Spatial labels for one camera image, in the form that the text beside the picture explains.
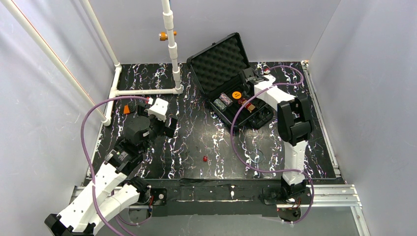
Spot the orange hex key set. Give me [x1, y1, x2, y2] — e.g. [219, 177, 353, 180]
[120, 104, 135, 115]

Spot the orange clamp on pipe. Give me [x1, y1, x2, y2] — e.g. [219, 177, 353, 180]
[159, 31, 177, 41]

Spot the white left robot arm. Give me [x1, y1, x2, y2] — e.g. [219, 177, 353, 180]
[44, 98, 177, 236]

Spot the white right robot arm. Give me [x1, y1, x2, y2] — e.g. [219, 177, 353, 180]
[238, 68, 313, 199]

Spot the white PVC pipe frame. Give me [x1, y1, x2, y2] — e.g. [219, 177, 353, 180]
[1, 0, 183, 126]

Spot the clear plastic disc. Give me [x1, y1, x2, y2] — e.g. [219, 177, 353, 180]
[250, 149, 265, 163]

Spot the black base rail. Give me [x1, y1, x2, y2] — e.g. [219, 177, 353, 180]
[117, 178, 303, 217]

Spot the black foam-lined poker case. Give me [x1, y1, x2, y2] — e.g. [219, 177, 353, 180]
[186, 32, 273, 129]

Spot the green blue poker chip stack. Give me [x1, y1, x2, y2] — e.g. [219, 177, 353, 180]
[213, 99, 227, 112]

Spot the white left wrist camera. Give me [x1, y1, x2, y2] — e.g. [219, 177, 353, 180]
[148, 98, 169, 122]

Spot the orange dealer button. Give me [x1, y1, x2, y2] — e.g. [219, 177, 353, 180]
[232, 91, 242, 100]

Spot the red playing card box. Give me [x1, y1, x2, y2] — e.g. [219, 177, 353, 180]
[244, 102, 256, 113]

